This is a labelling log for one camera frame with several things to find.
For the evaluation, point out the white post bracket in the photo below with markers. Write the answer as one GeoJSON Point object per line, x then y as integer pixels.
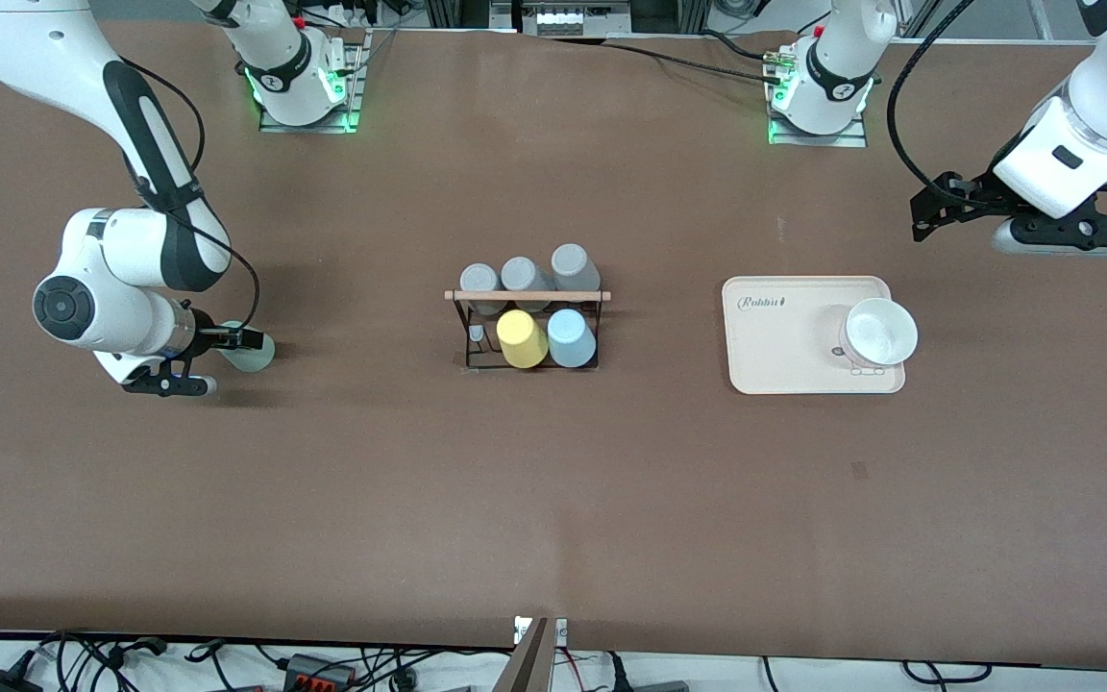
{"type": "Point", "coordinates": [560, 630]}

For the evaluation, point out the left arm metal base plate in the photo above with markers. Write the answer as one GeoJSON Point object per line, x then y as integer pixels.
{"type": "Point", "coordinates": [851, 140]}

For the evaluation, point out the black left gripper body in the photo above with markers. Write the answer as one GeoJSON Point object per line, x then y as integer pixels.
{"type": "Point", "coordinates": [974, 197]}

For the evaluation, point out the mint green cup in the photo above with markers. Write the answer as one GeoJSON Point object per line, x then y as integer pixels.
{"type": "Point", "coordinates": [251, 361]}

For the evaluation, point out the black power adapter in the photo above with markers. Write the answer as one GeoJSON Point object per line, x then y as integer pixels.
{"type": "Point", "coordinates": [6, 680]}

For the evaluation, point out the white bowl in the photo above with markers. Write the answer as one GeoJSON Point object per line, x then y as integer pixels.
{"type": "Point", "coordinates": [880, 332]}

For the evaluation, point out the grey cup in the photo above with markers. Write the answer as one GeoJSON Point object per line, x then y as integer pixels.
{"type": "Point", "coordinates": [575, 266]}
{"type": "Point", "coordinates": [479, 281]}
{"type": "Point", "coordinates": [521, 275]}

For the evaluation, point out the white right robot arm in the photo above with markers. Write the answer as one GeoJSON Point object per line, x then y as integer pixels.
{"type": "Point", "coordinates": [121, 279]}

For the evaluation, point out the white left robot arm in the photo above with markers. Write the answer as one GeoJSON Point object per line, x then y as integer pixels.
{"type": "Point", "coordinates": [1092, 106]}

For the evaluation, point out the white power strip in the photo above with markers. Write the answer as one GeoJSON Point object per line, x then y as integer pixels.
{"type": "Point", "coordinates": [352, 14]}

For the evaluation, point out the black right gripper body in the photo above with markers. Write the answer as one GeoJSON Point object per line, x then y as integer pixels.
{"type": "Point", "coordinates": [205, 336]}

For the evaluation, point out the light blue cup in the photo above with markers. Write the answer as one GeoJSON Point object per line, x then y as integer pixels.
{"type": "Point", "coordinates": [572, 339]}

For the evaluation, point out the black box with red switches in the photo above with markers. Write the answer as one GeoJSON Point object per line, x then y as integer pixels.
{"type": "Point", "coordinates": [321, 671]}

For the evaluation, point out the yellow cup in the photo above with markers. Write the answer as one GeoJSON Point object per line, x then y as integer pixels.
{"type": "Point", "coordinates": [522, 341]}

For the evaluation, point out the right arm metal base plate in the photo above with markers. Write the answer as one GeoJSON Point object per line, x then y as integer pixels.
{"type": "Point", "coordinates": [308, 128]}

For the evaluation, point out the grey metal post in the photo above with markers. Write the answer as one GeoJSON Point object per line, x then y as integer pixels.
{"type": "Point", "coordinates": [529, 668]}

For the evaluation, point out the grey box with white connectors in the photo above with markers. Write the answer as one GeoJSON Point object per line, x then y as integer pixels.
{"type": "Point", "coordinates": [573, 17]}

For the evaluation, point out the beige rabbit print tray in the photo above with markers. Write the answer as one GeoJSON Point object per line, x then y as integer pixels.
{"type": "Point", "coordinates": [784, 370]}

